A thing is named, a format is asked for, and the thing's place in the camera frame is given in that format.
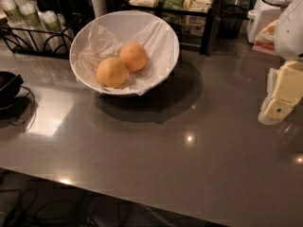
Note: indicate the front left orange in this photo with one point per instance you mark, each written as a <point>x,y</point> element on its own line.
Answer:
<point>112,72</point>

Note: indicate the clear plastic bowl liner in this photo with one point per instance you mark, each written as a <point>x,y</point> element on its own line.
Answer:
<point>94,48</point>

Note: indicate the orange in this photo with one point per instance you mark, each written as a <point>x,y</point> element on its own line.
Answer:
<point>112,72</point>
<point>134,56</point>

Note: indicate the paper cup stack middle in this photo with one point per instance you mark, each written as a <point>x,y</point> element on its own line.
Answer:
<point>30,15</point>

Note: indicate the white cylinder container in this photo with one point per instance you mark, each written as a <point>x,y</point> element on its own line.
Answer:
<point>98,0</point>

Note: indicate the red white packet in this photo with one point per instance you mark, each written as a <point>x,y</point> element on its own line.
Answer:
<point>265,40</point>

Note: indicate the white bowl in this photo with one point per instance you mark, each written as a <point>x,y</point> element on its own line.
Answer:
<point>126,22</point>

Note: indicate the black mesh basket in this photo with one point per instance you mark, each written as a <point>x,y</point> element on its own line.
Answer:
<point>231,21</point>

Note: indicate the back right orange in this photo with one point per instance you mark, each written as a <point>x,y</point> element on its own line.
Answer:
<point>134,56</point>

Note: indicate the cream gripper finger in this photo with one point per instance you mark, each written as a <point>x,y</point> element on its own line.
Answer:
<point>287,93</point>
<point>271,81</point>

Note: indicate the black tray object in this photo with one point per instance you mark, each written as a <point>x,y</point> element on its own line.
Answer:
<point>10,85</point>

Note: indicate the black wire cup rack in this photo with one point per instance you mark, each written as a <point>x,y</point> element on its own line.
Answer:
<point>40,42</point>

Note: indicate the paper cup stack left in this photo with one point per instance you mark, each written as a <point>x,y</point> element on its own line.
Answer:
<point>13,12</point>

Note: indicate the paper cup stack right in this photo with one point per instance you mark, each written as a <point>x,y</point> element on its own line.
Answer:
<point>52,24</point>

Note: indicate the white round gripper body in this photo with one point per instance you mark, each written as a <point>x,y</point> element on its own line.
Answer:
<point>291,32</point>

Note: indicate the white sachet packets right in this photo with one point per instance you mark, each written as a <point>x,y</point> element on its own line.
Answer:
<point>197,5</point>

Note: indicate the green sachet packets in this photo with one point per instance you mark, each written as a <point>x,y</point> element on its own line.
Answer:
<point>170,4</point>

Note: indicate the white appliance with lid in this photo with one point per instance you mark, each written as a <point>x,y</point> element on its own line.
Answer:
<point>263,13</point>

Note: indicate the paper cup stack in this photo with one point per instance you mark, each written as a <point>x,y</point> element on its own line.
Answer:
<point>52,24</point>
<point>13,12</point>
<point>30,15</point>

